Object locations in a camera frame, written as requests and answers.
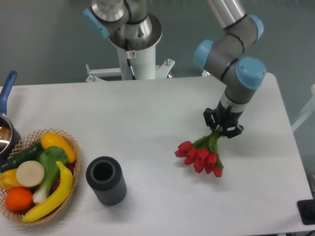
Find beige round disc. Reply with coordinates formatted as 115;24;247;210
16;161;45;187

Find yellow squash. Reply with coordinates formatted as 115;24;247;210
40;132;76;164

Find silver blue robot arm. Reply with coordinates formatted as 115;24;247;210
83;0;266;138

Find red tulip bouquet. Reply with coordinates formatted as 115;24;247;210
174;127;224;177

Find green bok choy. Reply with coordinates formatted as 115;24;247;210
32;146;67;205

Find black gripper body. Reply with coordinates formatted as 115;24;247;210
213;102;243;128

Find yellow banana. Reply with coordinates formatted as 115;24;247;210
22;161;73;223

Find orange fruit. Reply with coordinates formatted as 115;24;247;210
5;187;32;211

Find white mounting bracket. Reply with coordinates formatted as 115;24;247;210
85;59;175;82

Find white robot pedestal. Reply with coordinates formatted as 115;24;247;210
109;13;162;80

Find woven wicker basket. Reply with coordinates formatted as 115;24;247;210
0;128;81;226

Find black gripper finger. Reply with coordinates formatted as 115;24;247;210
203;108;218;129
220;124;244;138

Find blue handled saucepan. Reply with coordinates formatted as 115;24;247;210
0;71;21;165

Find black device at edge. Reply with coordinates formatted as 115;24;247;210
297;199;315;225

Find yellow bell pepper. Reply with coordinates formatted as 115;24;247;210
0;169;22;191

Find dark grey ribbed vase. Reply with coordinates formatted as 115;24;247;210
86;156;127;206

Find green cucumber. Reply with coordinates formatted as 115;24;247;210
0;143;43;173

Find red item in basket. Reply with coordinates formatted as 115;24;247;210
51;164;74;194

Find black cable on pedestal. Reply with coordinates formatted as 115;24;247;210
124;38;136;81

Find white frame at right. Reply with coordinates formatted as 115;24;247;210
291;84;315;132

